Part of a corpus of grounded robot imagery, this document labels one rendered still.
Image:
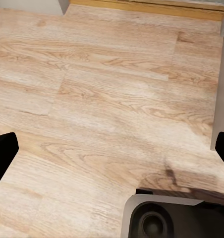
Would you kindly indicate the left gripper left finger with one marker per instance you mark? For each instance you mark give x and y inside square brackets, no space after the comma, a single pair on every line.
[8,149]

